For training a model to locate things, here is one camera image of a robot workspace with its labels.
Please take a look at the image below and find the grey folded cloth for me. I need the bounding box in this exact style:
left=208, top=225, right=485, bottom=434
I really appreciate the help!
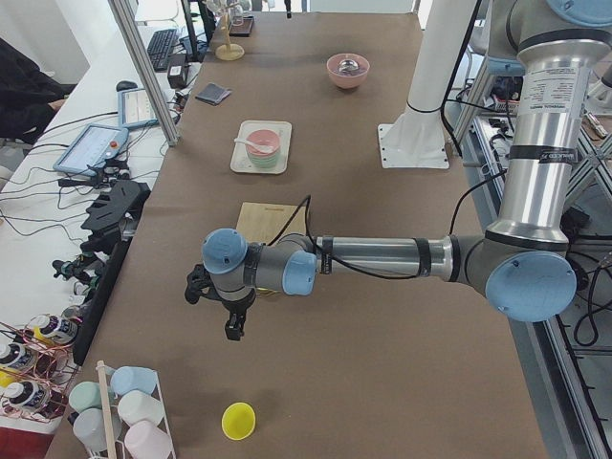
left=195, top=82, right=232, bottom=106

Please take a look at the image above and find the white cup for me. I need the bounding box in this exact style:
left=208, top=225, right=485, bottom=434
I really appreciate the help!
left=118, top=390, right=164, bottom=426

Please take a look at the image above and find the metal ice scoop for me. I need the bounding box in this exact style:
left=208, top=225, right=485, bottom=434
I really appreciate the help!
left=337, top=58, right=365, bottom=77

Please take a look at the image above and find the white ceramic spoon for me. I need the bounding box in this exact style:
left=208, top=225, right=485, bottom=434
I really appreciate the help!
left=233, top=138, right=275, bottom=154

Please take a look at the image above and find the grey cup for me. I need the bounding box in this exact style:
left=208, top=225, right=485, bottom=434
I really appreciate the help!
left=73, top=407, right=107, bottom=451

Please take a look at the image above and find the yellow plastic cup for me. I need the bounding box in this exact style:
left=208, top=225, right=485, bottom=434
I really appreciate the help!
left=221, top=402, right=256, bottom=441

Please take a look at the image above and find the mint green cup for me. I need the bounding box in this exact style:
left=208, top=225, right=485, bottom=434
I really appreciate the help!
left=68, top=382, right=102, bottom=413

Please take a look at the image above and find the wooden cutting board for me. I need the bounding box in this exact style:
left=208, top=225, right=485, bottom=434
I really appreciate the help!
left=235, top=202, right=311, bottom=297

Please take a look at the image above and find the black tool holder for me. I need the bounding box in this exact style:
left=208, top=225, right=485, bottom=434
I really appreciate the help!
left=52, top=180, right=151, bottom=366

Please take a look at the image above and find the wooden mug tree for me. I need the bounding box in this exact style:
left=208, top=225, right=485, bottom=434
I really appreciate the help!
left=204, top=0, right=245, bottom=61

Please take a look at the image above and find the light blue cup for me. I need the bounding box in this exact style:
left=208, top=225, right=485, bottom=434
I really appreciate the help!
left=111, top=366, right=157, bottom=396

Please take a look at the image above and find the paint bottle rack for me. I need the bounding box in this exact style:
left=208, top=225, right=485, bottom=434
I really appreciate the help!
left=1, top=314, right=81, bottom=424

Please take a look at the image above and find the cream serving tray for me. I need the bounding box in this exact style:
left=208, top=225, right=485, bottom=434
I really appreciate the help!
left=230, top=120, right=293, bottom=174

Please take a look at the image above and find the aluminium frame post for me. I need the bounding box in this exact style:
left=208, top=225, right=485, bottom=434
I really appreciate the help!
left=108, top=0, right=179, bottom=147

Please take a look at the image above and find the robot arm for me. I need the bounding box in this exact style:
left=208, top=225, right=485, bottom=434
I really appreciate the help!
left=185, top=1, right=611, bottom=340

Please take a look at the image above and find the green bowl stack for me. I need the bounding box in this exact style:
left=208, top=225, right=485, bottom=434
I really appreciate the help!
left=247, top=150, right=279, bottom=170

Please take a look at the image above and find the large pink bowl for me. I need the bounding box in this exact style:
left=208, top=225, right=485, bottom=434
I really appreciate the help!
left=326, top=53, right=370, bottom=89

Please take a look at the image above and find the white wire cup rack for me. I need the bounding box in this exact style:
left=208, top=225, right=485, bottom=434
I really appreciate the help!
left=96, top=361, right=177, bottom=458

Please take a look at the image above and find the pale pink cup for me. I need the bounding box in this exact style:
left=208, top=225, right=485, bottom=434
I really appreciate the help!
left=124, top=420, right=172, bottom=459

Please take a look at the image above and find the black keyboard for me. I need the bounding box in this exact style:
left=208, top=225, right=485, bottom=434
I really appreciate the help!
left=146, top=29, right=178, bottom=72

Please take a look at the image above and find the small pink bowl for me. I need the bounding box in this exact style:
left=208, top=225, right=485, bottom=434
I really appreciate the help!
left=247, top=129, right=280, bottom=152

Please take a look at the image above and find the upper teach pendant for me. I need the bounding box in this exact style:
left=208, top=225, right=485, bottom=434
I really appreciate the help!
left=53, top=123, right=129, bottom=176

